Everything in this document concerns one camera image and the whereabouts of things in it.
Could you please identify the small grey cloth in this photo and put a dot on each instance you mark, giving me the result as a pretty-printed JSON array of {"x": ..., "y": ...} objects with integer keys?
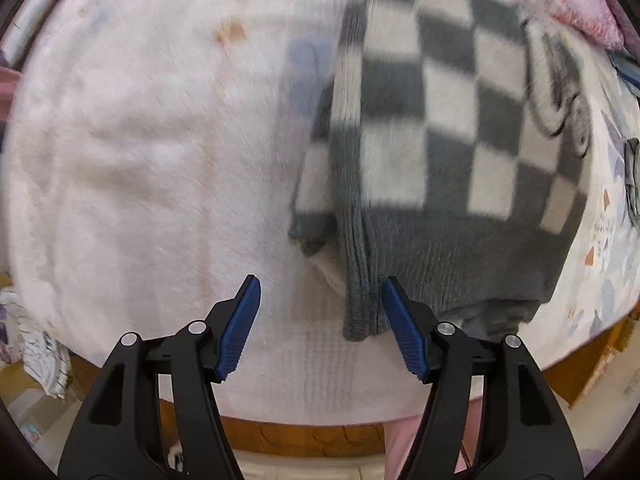
[{"x": 633, "y": 175}]

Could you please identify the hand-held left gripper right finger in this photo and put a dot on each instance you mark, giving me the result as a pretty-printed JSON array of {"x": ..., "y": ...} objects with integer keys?
[{"x": 407, "y": 330}]

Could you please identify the pink towel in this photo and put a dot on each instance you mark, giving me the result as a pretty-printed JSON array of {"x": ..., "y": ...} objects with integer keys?
[{"x": 7, "y": 92}]

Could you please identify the grey white checkered cardigan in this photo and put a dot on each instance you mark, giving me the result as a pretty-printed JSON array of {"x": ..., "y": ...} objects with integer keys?
[{"x": 440, "y": 160}]

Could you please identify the striped white cloth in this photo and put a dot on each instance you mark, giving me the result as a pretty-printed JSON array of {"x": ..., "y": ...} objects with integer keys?
[{"x": 35, "y": 350}]

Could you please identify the person's pink pants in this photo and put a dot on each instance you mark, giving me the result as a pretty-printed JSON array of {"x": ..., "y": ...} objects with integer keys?
[{"x": 400, "y": 440}]

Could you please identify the cartoon printed bed sheet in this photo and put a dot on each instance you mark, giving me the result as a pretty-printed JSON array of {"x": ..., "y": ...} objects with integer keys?
[{"x": 605, "y": 260}]

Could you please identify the white fleece blanket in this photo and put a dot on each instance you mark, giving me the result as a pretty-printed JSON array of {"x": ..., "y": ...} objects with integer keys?
[{"x": 150, "y": 160}]

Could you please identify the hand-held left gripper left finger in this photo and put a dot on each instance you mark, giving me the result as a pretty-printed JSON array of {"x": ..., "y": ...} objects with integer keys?
[{"x": 240, "y": 325}]

